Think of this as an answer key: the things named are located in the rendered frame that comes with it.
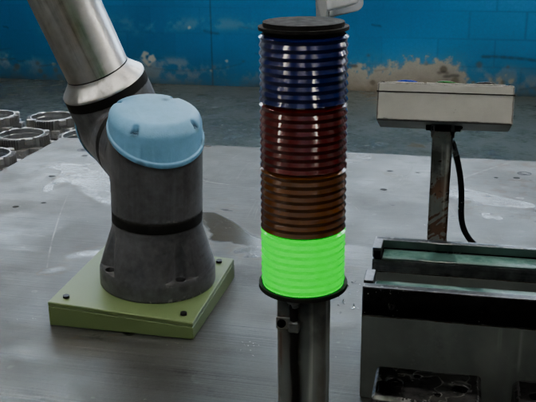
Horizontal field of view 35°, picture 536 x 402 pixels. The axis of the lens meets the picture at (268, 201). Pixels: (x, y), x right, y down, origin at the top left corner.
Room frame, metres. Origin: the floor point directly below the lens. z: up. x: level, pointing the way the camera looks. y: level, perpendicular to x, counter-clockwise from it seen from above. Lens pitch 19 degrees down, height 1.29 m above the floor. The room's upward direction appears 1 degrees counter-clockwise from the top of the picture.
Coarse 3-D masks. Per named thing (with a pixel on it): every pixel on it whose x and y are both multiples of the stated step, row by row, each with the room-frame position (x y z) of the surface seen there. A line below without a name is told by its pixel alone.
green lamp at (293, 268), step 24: (264, 240) 0.56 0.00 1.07; (288, 240) 0.54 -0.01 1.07; (312, 240) 0.54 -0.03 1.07; (336, 240) 0.55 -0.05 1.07; (264, 264) 0.56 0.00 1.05; (288, 264) 0.54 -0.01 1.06; (312, 264) 0.54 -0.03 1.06; (336, 264) 0.55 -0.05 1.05; (288, 288) 0.54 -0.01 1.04; (312, 288) 0.54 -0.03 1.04; (336, 288) 0.55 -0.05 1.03
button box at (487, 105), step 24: (384, 96) 1.08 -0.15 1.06; (408, 96) 1.07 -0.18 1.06; (432, 96) 1.07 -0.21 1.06; (456, 96) 1.06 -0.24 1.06; (480, 96) 1.05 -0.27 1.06; (504, 96) 1.05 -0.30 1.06; (384, 120) 1.07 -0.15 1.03; (408, 120) 1.06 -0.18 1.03; (432, 120) 1.06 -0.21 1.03; (456, 120) 1.05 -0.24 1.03; (480, 120) 1.04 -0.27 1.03; (504, 120) 1.04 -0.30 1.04
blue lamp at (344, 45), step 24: (264, 48) 0.55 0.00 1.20; (288, 48) 0.54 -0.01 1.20; (312, 48) 0.54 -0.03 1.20; (336, 48) 0.54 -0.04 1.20; (264, 72) 0.55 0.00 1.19; (288, 72) 0.54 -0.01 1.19; (312, 72) 0.54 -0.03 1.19; (336, 72) 0.54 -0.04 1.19; (264, 96) 0.55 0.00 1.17; (288, 96) 0.54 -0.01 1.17; (312, 96) 0.54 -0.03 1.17; (336, 96) 0.55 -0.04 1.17
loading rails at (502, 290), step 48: (384, 240) 0.91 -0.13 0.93; (432, 240) 0.91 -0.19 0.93; (384, 288) 0.78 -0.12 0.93; (432, 288) 0.78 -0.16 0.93; (480, 288) 0.80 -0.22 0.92; (528, 288) 0.85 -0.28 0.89; (384, 336) 0.78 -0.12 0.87; (432, 336) 0.77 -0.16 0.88; (480, 336) 0.76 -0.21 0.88; (528, 336) 0.75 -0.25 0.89
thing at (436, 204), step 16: (432, 128) 1.07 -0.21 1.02; (448, 128) 1.07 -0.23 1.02; (432, 144) 1.07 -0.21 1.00; (448, 144) 1.07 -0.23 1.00; (432, 160) 1.07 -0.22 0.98; (448, 160) 1.07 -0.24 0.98; (432, 176) 1.07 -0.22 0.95; (448, 176) 1.07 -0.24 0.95; (432, 192) 1.07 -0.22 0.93; (448, 192) 1.07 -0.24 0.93; (432, 208) 1.07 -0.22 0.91; (432, 224) 1.07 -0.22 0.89; (464, 224) 1.11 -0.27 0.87
